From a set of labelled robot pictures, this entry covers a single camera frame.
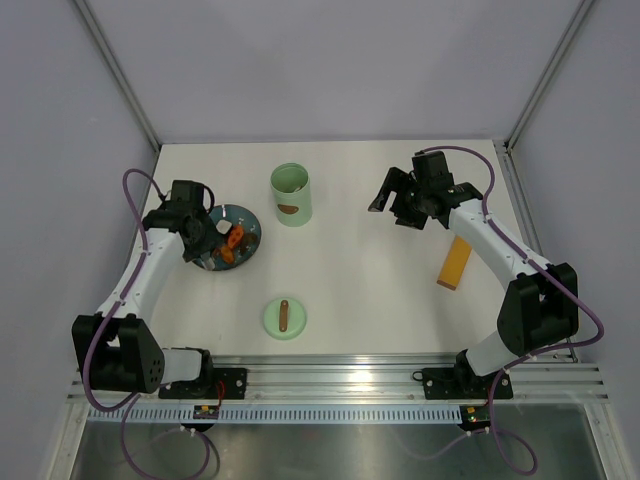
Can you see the white slotted cable duct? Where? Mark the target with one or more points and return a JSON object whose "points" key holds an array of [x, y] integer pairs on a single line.
{"points": [[295, 414]]}

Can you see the green cylindrical lunch container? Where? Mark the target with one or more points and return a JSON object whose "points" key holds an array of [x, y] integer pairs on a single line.
{"points": [[292, 210]]}

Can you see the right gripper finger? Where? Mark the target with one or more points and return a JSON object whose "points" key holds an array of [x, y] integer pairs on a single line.
{"points": [[396, 181], [412, 221]]}

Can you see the green round lid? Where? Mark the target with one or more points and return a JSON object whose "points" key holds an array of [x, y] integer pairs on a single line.
{"points": [[284, 318]]}

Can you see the orange rectangular box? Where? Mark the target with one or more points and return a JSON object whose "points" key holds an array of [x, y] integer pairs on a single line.
{"points": [[454, 264]]}

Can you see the toy brown mushroom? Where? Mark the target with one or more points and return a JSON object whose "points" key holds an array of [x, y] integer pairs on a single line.
{"points": [[247, 242]]}

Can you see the left aluminium frame post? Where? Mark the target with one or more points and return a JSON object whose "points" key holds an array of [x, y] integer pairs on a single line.
{"points": [[100, 40]]}

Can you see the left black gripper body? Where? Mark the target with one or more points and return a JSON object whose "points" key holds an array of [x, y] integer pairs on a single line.
{"points": [[207, 238]]}

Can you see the right aluminium frame post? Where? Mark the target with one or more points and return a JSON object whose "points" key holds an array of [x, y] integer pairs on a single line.
{"points": [[558, 56]]}

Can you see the toy white cheese cube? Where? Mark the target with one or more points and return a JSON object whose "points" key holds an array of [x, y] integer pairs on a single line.
{"points": [[223, 226]]}

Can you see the dark teal plate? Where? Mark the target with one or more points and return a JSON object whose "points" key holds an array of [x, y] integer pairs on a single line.
{"points": [[225, 258]]}

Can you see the metal tongs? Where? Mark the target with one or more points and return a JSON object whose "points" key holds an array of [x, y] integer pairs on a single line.
{"points": [[208, 262]]}

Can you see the toy orange carrot piece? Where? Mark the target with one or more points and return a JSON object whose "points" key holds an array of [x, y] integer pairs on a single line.
{"points": [[235, 236]]}

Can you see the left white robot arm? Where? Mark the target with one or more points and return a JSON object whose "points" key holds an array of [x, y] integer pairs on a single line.
{"points": [[115, 348]]}

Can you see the aluminium frame post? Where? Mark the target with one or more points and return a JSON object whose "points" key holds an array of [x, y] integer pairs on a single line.
{"points": [[100, 40], [558, 56]]}

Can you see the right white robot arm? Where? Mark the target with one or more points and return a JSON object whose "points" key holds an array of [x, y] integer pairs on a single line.
{"points": [[538, 308]]}

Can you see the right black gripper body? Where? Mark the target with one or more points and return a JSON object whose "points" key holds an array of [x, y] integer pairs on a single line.
{"points": [[414, 195]]}

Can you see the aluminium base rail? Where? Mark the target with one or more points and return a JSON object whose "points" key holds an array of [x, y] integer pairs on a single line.
{"points": [[392, 379]]}

